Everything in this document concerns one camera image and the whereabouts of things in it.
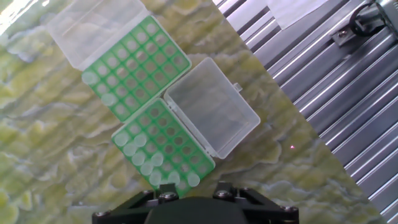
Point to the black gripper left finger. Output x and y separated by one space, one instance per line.
166 191

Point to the green marble pattern mat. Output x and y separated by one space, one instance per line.
62 140

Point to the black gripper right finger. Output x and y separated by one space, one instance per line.
225 190

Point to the green rack pipette tip box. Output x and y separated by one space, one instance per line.
93 31
214 109

